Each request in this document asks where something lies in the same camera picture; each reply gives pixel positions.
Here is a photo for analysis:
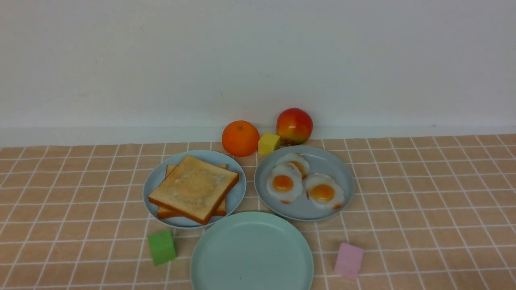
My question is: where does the toast slice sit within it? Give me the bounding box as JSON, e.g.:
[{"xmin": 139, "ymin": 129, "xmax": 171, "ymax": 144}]
[
  {"xmin": 157, "ymin": 164, "xmax": 227, "ymax": 219},
  {"xmin": 148, "ymin": 155, "xmax": 239, "ymax": 225}
]

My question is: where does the fried egg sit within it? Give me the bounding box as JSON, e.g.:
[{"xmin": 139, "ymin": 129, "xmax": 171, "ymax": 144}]
[
  {"xmin": 276, "ymin": 152, "xmax": 311, "ymax": 179},
  {"xmin": 304, "ymin": 173, "xmax": 345, "ymax": 211},
  {"xmin": 266, "ymin": 163, "xmax": 304, "ymax": 204}
]

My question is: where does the yellow cube block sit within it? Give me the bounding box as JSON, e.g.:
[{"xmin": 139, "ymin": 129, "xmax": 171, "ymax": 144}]
[{"xmin": 258, "ymin": 132, "xmax": 281, "ymax": 156}]

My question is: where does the light blue plate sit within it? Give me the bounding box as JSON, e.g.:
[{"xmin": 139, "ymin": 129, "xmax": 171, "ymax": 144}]
[{"xmin": 143, "ymin": 150, "xmax": 247, "ymax": 230}]

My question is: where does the orange fruit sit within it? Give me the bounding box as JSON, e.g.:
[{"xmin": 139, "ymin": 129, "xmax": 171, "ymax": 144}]
[{"xmin": 221, "ymin": 120, "xmax": 260, "ymax": 157}]

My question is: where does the mint green plate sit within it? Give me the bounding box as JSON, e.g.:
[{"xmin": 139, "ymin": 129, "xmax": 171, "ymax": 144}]
[{"xmin": 190, "ymin": 211, "xmax": 314, "ymax": 290}]

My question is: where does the grey-blue plate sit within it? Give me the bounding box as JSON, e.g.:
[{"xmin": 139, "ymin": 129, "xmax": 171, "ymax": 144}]
[{"xmin": 254, "ymin": 145, "xmax": 355, "ymax": 222}]

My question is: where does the red yellow apple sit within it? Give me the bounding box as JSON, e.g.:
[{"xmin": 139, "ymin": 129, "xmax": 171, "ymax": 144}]
[{"xmin": 276, "ymin": 107, "xmax": 313, "ymax": 146}]

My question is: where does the pink cube block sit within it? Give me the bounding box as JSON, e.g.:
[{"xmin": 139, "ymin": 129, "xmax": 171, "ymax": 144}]
[{"xmin": 334, "ymin": 242, "xmax": 364, "ymax": 280}]

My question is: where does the green cube block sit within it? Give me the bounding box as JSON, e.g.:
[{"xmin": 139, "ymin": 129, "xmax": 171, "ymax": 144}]
[{"xmin": 147, "ymin": 230, "xmax": 177, "ymax": 266}]

